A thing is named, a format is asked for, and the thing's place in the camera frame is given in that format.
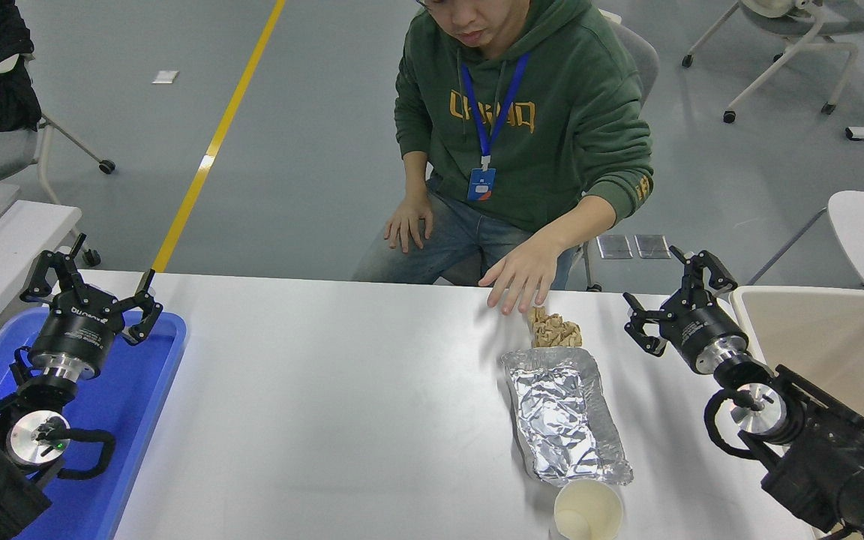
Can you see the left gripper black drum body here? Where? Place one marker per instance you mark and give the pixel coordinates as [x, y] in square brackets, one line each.
[76, 330]

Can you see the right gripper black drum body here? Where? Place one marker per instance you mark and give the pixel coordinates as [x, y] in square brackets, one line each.
[694, 326]

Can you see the tan paper ball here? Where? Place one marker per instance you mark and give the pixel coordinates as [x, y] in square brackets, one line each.
[556, 334]

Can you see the silver foil tray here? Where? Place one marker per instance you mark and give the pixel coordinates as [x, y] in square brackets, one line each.
[563, 420]

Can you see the white paper cup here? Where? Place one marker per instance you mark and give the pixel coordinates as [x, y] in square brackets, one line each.
[589, 510]

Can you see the person's right forearm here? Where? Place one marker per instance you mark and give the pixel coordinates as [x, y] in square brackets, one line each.
[415, 176]

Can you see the person's left forearm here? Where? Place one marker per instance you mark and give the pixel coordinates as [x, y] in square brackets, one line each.
[578, 225]

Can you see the person's left hand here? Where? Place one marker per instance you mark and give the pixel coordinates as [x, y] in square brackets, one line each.
[526, 274]

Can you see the person's right hand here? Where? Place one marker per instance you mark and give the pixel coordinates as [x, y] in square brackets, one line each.
[409, 225]

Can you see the white side table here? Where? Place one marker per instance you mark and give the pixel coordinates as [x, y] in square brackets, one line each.
[12, 255]

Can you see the metal floor socket plate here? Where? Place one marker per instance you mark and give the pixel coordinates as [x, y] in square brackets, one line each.
[614, 247]
[652, 247]

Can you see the blue plastic tray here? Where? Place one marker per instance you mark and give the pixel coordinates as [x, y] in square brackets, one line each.
[132, 420]

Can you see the large pale plastic bin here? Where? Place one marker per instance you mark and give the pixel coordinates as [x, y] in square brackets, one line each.
[837, 345]

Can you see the person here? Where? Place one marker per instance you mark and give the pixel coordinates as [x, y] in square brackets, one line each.
[552, 135]

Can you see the blue id badge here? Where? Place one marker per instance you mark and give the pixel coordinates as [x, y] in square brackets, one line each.
[481, 184]

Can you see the white frame rolling chair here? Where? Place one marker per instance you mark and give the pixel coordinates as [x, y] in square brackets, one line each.
[799, 45]

